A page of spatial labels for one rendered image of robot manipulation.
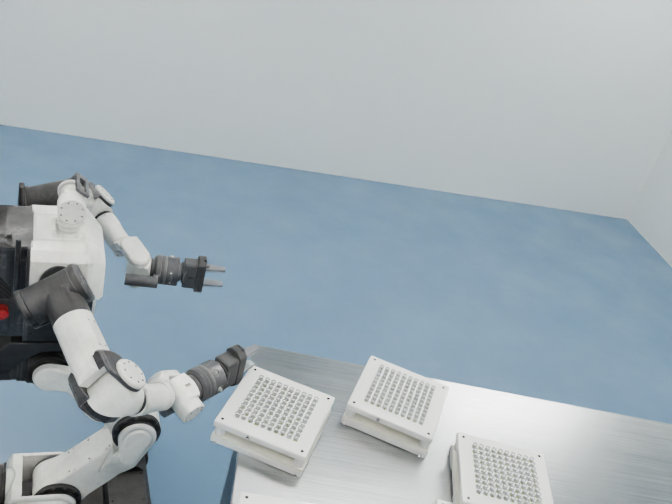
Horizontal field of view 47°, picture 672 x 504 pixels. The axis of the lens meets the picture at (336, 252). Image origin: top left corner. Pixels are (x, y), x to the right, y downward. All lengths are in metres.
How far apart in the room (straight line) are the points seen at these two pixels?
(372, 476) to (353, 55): 3.64
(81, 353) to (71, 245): 0.35
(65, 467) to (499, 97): 4.05
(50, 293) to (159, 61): 3.46
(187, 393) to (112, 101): 3.55
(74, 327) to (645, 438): 1.73
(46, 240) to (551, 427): 1.52
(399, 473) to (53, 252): 1.03
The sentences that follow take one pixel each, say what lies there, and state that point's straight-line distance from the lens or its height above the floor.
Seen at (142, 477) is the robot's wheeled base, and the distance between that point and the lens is 2.83.
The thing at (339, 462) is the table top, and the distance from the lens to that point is 2.06.
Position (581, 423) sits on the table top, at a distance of 2.55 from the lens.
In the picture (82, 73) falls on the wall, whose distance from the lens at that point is 5.24.
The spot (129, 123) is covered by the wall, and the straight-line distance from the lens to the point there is 5.34.
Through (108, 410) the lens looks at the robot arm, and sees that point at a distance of 1.75.
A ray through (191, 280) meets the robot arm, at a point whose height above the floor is 0.96.
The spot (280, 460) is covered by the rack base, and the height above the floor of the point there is 0.90.
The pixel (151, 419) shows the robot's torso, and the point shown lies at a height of 0.62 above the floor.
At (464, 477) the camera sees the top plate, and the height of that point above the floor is 0.95.
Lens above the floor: 2.31
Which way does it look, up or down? 30 degrees down
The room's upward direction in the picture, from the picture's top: 16 degrees clockwise
